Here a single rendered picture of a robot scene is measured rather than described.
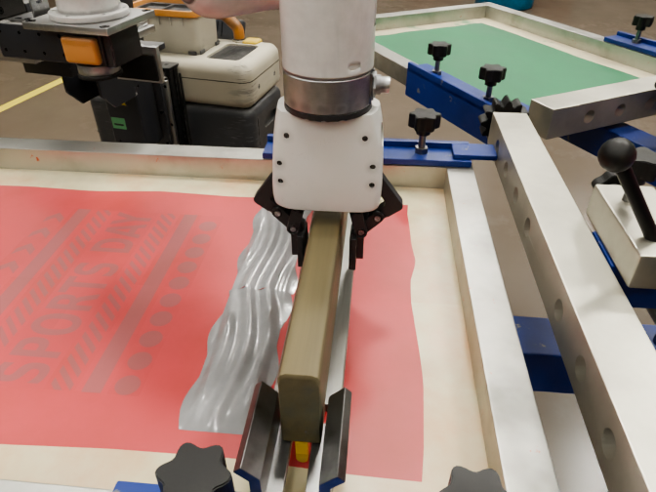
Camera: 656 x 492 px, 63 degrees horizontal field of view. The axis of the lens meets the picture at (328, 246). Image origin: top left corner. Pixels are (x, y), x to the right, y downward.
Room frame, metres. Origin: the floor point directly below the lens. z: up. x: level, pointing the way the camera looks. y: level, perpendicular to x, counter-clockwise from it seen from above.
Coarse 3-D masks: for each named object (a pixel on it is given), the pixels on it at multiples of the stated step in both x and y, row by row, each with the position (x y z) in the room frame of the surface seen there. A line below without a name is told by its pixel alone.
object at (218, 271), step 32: (0, 192) 0.67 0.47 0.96; (32, 192) 0.67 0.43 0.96; (64, 192) 0.67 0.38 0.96; (96, 192) 0.67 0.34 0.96; (128, 192) 0.67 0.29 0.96; (160, 192) 0.67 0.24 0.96; (0, 224) 0.59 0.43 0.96; (32, 224) 0.59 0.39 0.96; (224, 224) 0.59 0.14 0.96; (384, 224) 0.59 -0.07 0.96; (0, 256) 0.52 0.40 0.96; (224, 256) 0.52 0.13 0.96; (384, 256) 0.52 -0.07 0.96; (224, 288) 0.46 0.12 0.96; (352, 288) 0.46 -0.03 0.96; (384, 288) 0.46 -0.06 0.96
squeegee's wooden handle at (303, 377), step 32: (320, 224) 0.43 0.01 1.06; (320, 256) 0.38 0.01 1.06; (320, 288) 0.33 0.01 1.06; (320, 320) 0.30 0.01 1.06; (288, 352) 0.26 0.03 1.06; (320, 352) 0.26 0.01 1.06; (288, 384) 0.24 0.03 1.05; (320, 384) 0.24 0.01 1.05; (288, 416) 0.24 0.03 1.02; (320, 416) 0.24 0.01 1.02
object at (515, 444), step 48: (0, 144) 0.76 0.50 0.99; (48, 144) 0.76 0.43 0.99; (96, 144) 0.76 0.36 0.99; (144, 144) 0.76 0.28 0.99; (480, 240) 0.50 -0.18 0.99; (480, 288) 0.42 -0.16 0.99; (480, 336) 0.35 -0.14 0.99; (480, 384) 0.31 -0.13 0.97; (528, 384) 0.29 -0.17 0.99; (528, 432) 0.25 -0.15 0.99; (0, 480) 0.21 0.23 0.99; (528, 480) 0.21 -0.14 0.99
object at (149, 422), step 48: (192, 288) 0.46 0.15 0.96; (192, 336) 0.38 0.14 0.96; (384, 336) 0.38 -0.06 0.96; (144, 384) 0.32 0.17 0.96; (192, 384) 0.32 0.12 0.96; (384, 384) 0.32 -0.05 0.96; (0, 432) 0.27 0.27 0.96; (48, 432) 0.27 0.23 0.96; (96, 432) 0.27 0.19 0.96; (144, 432) 0.27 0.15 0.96; (192, 432) 0.27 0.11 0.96; (384, 432) 0.27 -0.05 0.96
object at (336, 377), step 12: (312, 216) 0.54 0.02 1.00; (348, 216) 0.54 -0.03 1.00; (348, 228) 0.52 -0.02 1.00; (348, 240) 0.49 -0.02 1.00; (348, 252) 0.47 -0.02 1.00; (348, 276) 0.43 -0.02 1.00; (348, 288) 0.41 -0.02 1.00; (348, 300) 0.39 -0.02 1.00; (336, 312) 0.37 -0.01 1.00; (348, 312) 0.37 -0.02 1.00; (288, 324) 0.36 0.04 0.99; (336, 324) 0.36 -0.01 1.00; (348, 324) 0.36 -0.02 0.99; (336, 336) 0.34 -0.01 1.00; (336, 348) 0.33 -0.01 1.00; (336, 360) 0.31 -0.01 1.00; (336, 372) 0.30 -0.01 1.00; (276, 384) 0.29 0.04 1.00; (336, 384) 0.29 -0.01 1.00
